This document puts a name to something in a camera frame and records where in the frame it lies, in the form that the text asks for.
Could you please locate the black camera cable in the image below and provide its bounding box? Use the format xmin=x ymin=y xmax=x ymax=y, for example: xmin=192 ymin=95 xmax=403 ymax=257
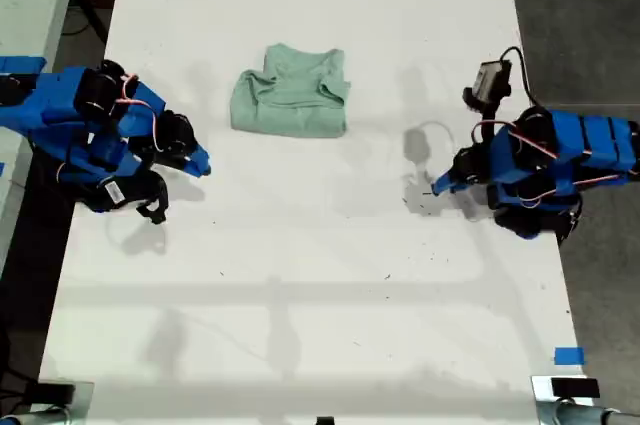
xmin=499 ymin=46 xmax=545 ymax=110

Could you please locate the black floor cable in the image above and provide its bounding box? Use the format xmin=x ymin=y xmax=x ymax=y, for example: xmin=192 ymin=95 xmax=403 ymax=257
xmin=63 ymin=0 xmax=112 ymax=44

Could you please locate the long blue tape strip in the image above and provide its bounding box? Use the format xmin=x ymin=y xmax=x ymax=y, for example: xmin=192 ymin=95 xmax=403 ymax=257
xmin=0 ymin=55 xmax=48 ymax=75

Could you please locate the short blue tape strip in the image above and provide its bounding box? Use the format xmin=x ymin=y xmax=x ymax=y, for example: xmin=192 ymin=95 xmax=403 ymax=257
xmin=553 ymin=346 xmax=587 ymax=367

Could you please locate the pale green T-shirt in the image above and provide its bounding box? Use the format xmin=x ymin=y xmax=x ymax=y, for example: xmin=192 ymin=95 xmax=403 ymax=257
xmin=229 ymin=42 xmax=352 ymax=140

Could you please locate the metal table bracket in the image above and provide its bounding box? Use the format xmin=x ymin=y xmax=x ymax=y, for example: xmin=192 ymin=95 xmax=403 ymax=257
xmin=530 ymin=374 xmax=640 ymax=425
xmin=0 ymin=379 xmax=95 ymax=425

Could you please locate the black camera stalk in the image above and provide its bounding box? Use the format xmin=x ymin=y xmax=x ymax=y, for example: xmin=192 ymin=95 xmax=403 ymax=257
xmin=461 ymin=86 xmax=512 ymax=147
xmin=134 ymin=173 xmax=170 ymax=225

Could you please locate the small black box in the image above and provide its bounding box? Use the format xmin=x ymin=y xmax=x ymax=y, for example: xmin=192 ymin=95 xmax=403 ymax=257
xmin=35 ymin=381 xmax=77 ymax=405
xmin=550 ymin=377 xmax=601 ymax=399

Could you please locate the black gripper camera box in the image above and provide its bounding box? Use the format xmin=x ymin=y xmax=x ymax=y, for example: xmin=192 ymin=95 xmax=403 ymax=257
xmin=94 ymin=175 xmax=151 ymax=212
xmin=472 ymin=60 xmax=513 ymax=102

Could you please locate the white side table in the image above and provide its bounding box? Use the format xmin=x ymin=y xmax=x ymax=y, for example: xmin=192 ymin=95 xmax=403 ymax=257
xmin=0 ymin=0 xmax=84 ymax=271

